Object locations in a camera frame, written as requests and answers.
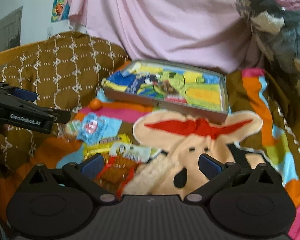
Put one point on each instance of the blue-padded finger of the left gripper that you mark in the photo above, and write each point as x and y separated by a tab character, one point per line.
25	94

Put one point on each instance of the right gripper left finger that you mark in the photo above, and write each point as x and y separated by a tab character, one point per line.
82	176

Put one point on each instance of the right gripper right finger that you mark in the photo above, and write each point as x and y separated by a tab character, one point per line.
219	175

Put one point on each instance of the red orange snack packet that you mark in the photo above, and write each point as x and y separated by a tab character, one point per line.
116	174

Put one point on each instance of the yellow snack packet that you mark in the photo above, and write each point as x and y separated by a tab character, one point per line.
103	146

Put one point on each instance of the light blue candy packet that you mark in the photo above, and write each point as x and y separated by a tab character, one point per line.
94	128

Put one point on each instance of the white green snack packet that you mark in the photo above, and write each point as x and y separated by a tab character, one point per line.
138	154

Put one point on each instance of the rice cracker bar pack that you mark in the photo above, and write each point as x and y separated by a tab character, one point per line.
149	175

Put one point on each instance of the dark blue snack stick pack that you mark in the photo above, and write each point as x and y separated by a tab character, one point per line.
140	83

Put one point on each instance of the clear pack brown cookies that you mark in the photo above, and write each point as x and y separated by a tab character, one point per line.
170	93

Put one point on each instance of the brown PF patterned pillow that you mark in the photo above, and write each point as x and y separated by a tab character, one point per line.
66	72

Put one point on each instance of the colourful cartoon monkey blanket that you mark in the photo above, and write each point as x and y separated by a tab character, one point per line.
262	125

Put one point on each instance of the small orange fruit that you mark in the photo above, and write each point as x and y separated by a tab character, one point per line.
95	104

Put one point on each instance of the grey tray with cartoon drawing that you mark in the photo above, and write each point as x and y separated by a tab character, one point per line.
172	86

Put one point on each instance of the pink bed sheet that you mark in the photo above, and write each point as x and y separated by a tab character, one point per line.
203	33

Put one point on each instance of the bundle of clothes in plastic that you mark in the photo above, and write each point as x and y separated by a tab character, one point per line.
276	27

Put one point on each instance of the wooden bed frame edge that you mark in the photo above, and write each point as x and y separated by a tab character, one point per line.
8	55

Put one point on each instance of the grey wall cabinet door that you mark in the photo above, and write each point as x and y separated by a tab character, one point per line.
10	30

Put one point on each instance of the colourful wall poster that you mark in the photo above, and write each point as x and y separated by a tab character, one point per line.
60	10

